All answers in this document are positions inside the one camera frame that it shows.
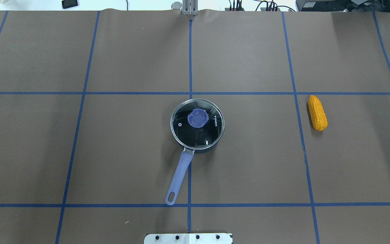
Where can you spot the glass lid purple knob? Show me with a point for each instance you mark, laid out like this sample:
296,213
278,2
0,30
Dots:
197,125

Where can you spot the yellow corn cob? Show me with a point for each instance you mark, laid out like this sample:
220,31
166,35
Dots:
317,113

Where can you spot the black phone on table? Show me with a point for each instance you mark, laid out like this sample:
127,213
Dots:
69,3

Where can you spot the black monitor base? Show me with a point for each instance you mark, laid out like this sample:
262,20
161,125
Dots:
343,5

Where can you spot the dark blue saucepan purple handle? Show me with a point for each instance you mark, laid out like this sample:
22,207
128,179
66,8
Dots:
184,161

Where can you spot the grey metal bracket post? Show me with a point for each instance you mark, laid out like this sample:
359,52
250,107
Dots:
187,7

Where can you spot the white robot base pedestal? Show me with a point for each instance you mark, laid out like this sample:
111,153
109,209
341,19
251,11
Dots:
189,238

